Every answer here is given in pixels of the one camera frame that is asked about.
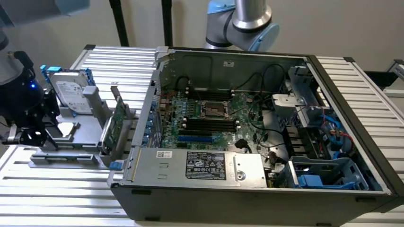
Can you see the silver CPU chip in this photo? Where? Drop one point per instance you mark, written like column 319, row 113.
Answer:
column 67, row 129

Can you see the silver hard disk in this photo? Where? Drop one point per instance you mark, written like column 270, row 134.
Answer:
column 67, row 91

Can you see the CPU socket with metal frame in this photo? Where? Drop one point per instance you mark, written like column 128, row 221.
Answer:
column 214, row 109

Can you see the silver power supply unit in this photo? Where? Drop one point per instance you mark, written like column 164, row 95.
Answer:
column 174, row 168

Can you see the black RAM slot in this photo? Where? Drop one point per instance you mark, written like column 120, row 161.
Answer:
column 210, row 122
column 210, row 128
column 210, row 98
column 210, row 93
column 210, row 90
column 210, row 119
column 210, row 125

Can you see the blue expansion slot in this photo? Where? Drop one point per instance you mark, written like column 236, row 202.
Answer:
column 194, row 138

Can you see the blue case latch tab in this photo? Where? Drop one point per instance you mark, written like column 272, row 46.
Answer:
column 115, row 165

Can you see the black open PC case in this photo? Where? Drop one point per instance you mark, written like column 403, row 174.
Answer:
column 252, row 203

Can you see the short black expansion slot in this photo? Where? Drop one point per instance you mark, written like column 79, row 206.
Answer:
column 186, row 145

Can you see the grey parts rack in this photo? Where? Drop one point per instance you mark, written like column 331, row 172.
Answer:
column 86, row 132

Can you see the blue disk carrier frame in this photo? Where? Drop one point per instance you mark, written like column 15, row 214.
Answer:
column 90, row 78

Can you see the black stand pole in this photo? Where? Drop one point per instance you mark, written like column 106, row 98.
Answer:
column 167, row 21
column 120, row 21

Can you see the grey metal disk bay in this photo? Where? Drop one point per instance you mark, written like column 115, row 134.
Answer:
column 303, row 82

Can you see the green motherboard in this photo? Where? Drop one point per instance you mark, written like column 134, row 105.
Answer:
column 176, row 111

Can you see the green graphics card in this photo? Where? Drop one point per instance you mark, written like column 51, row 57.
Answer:
column 114, row 123

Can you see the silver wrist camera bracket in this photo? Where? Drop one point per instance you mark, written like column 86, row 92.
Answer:
column 11, row 136

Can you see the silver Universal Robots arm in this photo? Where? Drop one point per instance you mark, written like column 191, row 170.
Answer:
column 252, row 14

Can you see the blue plastic drive cage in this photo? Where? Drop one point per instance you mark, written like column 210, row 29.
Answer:
column 331, row 172

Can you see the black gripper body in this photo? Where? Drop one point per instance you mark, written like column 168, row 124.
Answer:
column 22, row 104

